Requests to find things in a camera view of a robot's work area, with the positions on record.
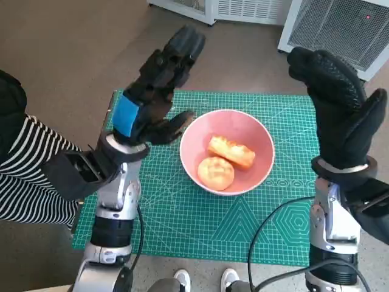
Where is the green cutting mat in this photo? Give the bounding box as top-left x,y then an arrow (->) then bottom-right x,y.
72,89 -> 318,268

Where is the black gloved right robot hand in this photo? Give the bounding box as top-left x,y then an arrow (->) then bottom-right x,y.
287,47 -> 388,172

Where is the round toasted bread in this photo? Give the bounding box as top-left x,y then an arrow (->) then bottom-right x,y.
197,156 -> 236,192

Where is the small white mesh cabinet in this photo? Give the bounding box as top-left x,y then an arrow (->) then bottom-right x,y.
148,0 -> 216,27

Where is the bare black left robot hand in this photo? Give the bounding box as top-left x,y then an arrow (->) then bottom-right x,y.
111,26 -> 207,147

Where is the long toasted bread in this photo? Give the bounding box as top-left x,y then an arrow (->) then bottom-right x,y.
207,136 -> 256,170

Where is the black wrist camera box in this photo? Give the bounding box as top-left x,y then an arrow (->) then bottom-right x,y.
343,178 -> 389,244
45,150 -> 121,201

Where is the large white mesh cabinet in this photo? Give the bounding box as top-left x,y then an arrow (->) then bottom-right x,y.
277,0 -> 389,82

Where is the pink bowl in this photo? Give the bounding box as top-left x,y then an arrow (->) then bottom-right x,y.
179,109 -> 276,196

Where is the white louvered cabinet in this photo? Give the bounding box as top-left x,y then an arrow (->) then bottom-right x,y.
212,0 -> 294,27

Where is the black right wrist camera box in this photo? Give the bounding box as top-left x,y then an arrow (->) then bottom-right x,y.
343,178 -> 389,244

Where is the person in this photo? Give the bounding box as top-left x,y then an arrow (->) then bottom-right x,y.
0,69 -> 84,228
150,267 -> 253,292

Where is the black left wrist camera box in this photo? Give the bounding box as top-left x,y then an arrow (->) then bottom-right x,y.
45,150 -> 121,201

